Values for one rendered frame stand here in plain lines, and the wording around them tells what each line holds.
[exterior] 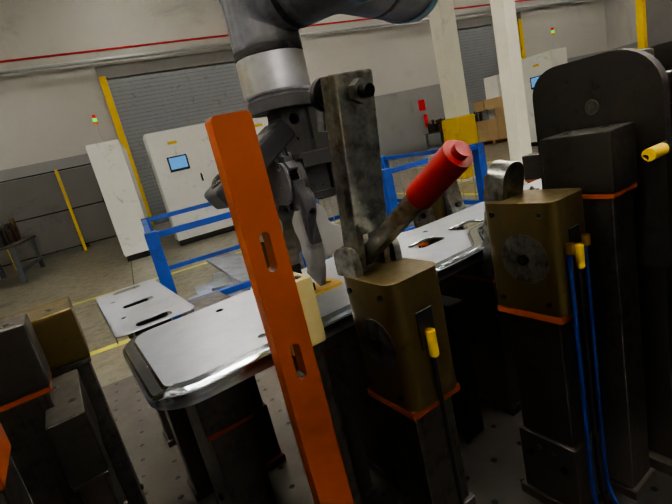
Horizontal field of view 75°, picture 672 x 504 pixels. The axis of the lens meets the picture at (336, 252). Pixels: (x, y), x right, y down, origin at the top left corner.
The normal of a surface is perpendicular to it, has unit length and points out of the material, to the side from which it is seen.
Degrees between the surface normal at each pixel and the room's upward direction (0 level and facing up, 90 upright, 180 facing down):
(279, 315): 90
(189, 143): 90
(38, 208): 90
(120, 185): 90
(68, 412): 0
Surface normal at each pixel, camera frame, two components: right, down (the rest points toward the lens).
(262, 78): -0.20, 0.26
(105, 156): 0.38, 0.14
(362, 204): 0.58, 0.22
